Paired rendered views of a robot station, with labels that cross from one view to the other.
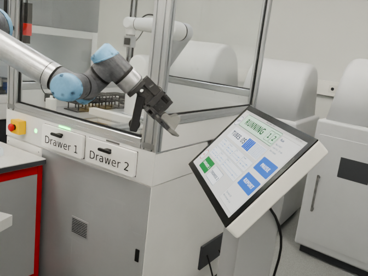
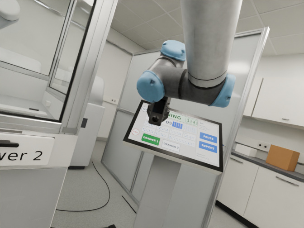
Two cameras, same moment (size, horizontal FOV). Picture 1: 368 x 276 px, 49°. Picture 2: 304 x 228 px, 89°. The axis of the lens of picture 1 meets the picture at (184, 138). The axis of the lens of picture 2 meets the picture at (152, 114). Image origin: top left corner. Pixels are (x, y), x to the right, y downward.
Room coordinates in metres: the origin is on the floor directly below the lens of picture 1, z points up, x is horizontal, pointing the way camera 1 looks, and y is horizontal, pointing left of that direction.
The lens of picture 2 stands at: (1.12, 0.70, 1.14)
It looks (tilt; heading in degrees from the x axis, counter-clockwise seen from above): 1 degrees down; 285
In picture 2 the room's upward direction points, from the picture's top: 17 degrees clockwise
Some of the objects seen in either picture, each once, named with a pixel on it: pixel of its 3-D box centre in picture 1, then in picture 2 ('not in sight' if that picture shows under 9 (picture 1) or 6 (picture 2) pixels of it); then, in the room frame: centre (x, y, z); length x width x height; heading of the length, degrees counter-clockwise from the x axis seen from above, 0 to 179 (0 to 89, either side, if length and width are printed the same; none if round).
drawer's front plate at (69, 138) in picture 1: (62, 141); not in sight; (1.86, 0.58, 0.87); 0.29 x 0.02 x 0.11; 57
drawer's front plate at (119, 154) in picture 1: (110, 156); (2, 149); (1.69, 0.31, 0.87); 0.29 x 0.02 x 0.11; 57
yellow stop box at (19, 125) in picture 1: (17, 126); not in sight; (2.03, 0.86, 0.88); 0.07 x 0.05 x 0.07; 57
